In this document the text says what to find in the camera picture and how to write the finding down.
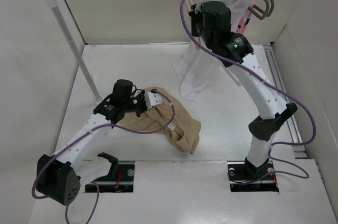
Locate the beige t shirt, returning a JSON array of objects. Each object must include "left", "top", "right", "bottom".
[{"left": 119, "top": 87, "right": 201, "bottom": 154}]

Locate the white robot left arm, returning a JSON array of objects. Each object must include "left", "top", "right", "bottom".
[{"left": 32, "top": 79, "right": 158, "bottom": 206}]

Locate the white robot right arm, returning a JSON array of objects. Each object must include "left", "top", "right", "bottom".
[{"left": 189, "top": 1, "right": 297, "bottom": 179}]

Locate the pink garment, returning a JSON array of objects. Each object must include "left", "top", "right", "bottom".
[{"left": 230, "top": 0, "right": 255, "bottom": 34}]

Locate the white tank top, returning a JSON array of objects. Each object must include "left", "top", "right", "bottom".
[{"left": 172, "top": 0, "right": 261, "bottom": 102}]

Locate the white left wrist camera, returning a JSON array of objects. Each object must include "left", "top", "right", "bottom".
[{"left": 144, "top": 91, "right": 163, "bottom": 110}]

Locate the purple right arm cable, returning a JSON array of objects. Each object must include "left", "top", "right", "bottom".
[{"left": 180, "top": 0, "right": 317, "bottom": 184}]

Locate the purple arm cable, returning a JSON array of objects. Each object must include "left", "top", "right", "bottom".
[
  {"left": 31, "top": 89, "right": 175, "bottom": 224},
  {"left": 180, "top": 0, "right": 317, "bottom": 184}
]

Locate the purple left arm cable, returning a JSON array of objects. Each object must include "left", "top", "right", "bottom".
[{"left": 31, "top": 89, "right": 175, "bottom": 224}]

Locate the aluminium rail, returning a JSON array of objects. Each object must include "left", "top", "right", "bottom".
[{"left": 263, "top": 45, "right": 308, "bottom": 159}]

